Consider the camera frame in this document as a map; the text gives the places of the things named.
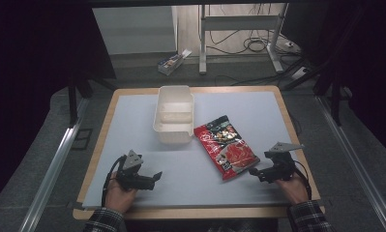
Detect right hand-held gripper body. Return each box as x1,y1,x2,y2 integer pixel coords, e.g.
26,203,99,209
257,141,306,184

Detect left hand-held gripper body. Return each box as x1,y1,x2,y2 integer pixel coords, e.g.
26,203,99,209
115,149,157,191

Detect red snack packet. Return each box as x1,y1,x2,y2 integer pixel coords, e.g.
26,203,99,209
193,114,261,182

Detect white plastic container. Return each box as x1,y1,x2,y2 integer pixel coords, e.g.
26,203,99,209
152,84,195,145

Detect person's left hand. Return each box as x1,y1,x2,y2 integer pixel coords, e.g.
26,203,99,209
104,171,138,215

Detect person's right hand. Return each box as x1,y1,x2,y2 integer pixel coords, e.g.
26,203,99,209
273,172,310,206

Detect pale grey table mat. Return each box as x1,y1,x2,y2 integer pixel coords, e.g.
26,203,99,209
81,91,314,211

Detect black stand legs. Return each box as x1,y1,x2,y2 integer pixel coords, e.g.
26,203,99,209
67,76,118,129
281,54,354,128

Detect white power strip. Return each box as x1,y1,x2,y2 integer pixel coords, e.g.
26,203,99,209
290,65,312,81

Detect dark curtain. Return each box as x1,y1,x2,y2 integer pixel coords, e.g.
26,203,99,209
279,0,386,162
0,0,118,211

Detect white metal stand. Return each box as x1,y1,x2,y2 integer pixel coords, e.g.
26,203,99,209
197,3,290,76

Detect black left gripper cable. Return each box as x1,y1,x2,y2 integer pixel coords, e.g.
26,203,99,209
101,155,128,208

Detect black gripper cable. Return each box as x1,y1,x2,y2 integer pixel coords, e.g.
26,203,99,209
293,159,312,201
101,155,128,208

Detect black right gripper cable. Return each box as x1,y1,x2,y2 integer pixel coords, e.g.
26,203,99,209
293,159,312,201

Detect black floor frame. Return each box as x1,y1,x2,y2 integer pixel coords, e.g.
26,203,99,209
71,128,94,152

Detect aluminium floor rail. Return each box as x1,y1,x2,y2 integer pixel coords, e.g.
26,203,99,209
17,97,91,232
313,95,386,232

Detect tangle of black floor cables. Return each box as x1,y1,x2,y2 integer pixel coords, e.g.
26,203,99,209
206,3,303,56

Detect white wall panel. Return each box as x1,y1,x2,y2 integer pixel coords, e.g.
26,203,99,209
91,5,179,56

